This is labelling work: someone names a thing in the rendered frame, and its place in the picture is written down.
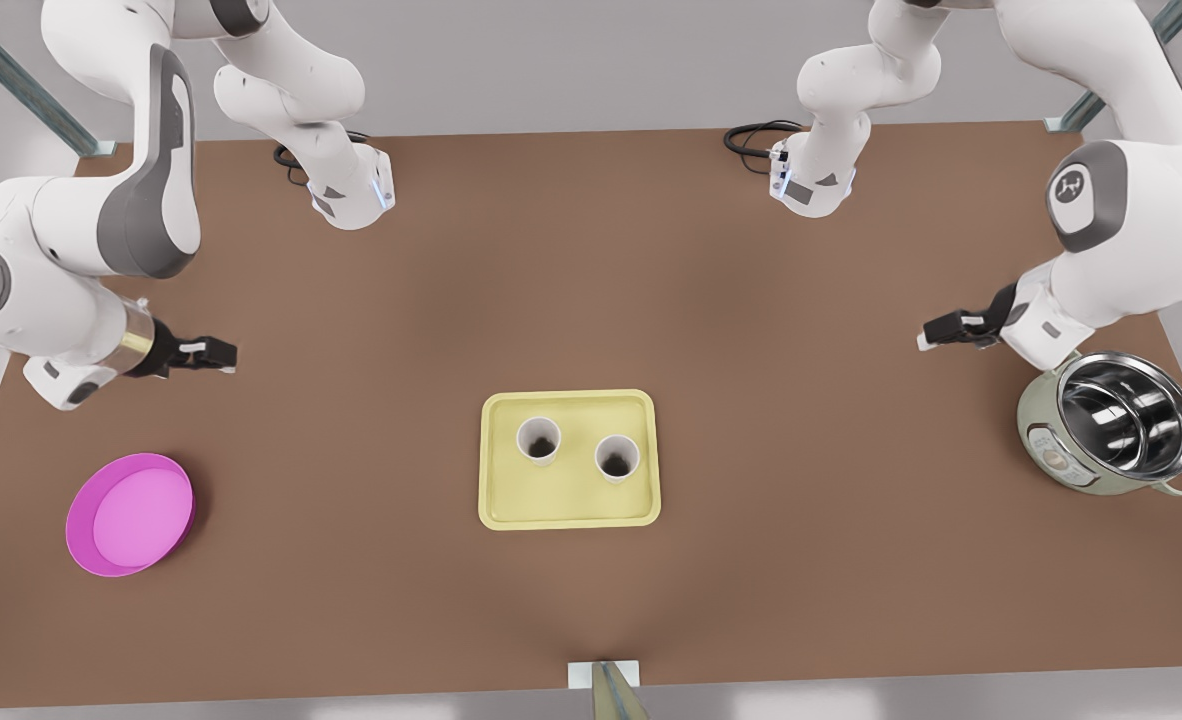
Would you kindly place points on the white IKEA cup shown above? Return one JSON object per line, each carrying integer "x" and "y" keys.
{"x": 617, "y": 458}
{"x": 539, "y": 440}

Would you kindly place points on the green electric cooking pot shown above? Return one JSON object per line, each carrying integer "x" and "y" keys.
{"x": 1111, "y": 425}

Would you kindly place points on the silver frame post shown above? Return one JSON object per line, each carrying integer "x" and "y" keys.
{"x": 611, "y": 690}
{"x": 1121, "y": 70}
{"x": 21, "y": 85}

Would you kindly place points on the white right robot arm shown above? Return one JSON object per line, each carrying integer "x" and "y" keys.
{"x": 141, "y": 200}

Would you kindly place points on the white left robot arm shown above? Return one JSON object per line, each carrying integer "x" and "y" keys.
{"x": 1131, "y": 210}

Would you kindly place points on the yellow rectangular tray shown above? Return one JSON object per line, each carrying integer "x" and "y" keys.
{"x": 569, "y": 459}

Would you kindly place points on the pink round plate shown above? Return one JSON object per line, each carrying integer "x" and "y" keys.
{"x": 131, "y": 514}

